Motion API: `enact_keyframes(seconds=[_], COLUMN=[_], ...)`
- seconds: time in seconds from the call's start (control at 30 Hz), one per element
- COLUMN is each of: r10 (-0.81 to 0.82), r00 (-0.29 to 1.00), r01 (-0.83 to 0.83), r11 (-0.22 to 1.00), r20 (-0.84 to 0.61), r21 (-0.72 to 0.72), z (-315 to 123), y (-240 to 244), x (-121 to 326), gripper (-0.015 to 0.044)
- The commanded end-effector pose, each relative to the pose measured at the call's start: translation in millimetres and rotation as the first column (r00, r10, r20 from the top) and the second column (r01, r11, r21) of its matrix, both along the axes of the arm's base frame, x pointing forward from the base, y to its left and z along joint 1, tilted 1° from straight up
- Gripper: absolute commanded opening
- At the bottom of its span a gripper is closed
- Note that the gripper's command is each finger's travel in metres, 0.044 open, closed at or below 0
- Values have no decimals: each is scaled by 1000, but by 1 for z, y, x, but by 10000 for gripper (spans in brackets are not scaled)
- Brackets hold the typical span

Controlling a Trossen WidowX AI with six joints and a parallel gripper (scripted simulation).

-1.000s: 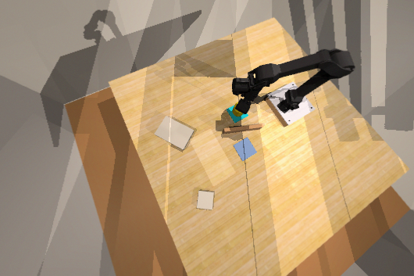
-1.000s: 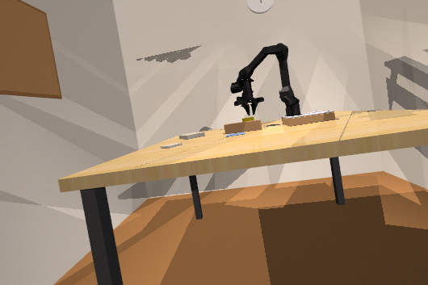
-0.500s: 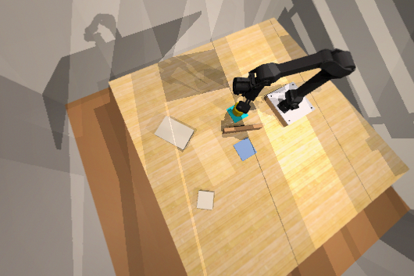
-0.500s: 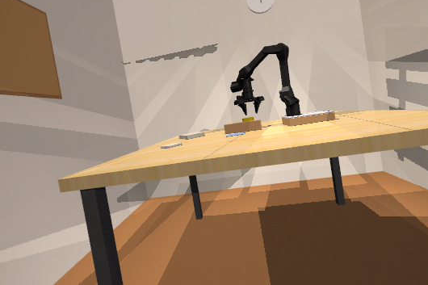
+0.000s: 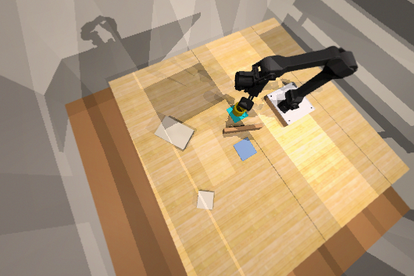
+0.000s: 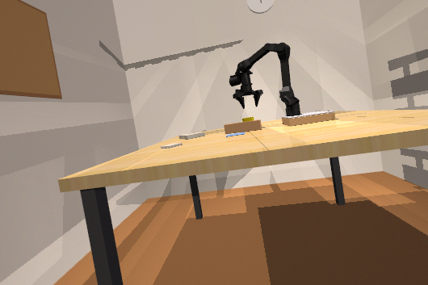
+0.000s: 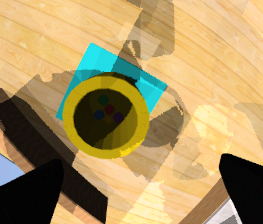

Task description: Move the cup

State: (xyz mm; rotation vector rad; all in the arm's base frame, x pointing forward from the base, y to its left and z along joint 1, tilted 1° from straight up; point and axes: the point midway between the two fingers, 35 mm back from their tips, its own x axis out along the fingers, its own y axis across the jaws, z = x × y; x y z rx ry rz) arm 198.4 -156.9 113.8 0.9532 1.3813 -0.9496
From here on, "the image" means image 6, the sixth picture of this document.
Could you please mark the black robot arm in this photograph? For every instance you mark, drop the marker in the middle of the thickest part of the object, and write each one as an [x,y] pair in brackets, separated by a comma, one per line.
[286,94]

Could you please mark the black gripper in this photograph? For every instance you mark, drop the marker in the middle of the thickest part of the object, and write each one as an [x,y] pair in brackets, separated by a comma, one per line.
[247,90]

